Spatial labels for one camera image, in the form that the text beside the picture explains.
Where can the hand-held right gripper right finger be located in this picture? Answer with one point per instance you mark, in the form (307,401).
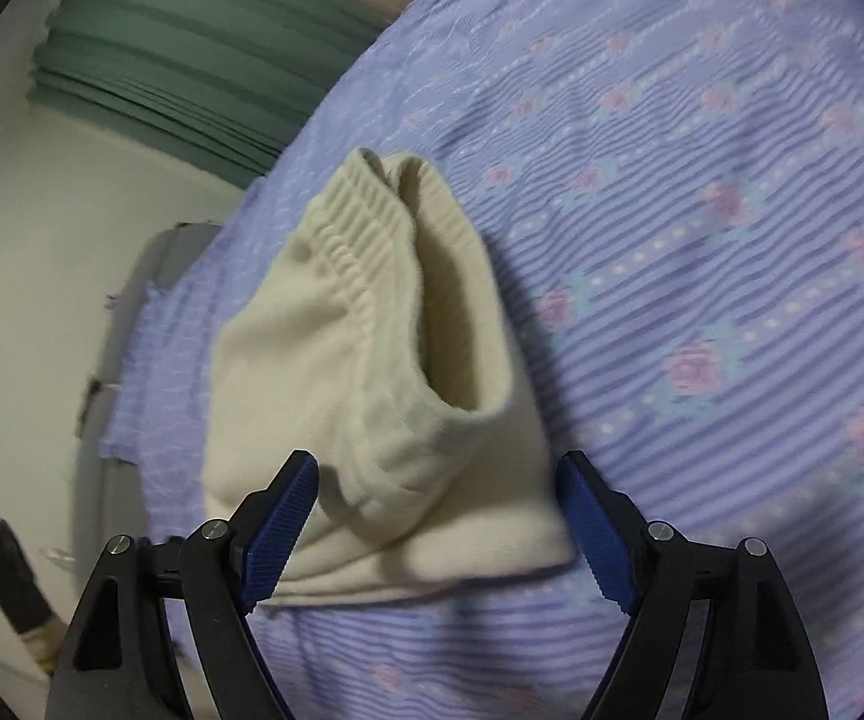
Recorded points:
(589,532)

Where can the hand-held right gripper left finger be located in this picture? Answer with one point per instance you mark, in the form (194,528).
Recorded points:
(282,525)

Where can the cream pants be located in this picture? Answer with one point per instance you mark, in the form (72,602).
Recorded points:
(312,360)

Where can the grey headboard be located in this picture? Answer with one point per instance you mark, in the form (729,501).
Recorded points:
(113,480)

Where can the black flat stick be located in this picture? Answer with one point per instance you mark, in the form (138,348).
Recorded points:
(16,585)

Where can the bed with purple floral sheet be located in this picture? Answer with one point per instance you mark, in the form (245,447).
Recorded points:
(664,240)

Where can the green curtain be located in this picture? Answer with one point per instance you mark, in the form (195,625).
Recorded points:
(192,60)

